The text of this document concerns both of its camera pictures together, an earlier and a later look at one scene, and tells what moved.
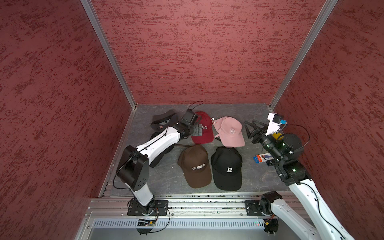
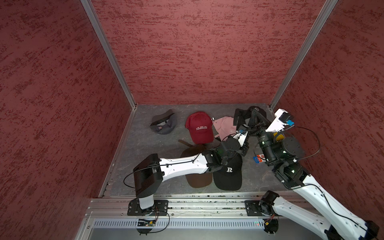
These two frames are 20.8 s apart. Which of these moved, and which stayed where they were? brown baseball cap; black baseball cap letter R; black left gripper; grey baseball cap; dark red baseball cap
Moved: black left gripper
Stayed: grey baseball cap; brown baseball cap; dark red baseball cap; black baseball cap letter R
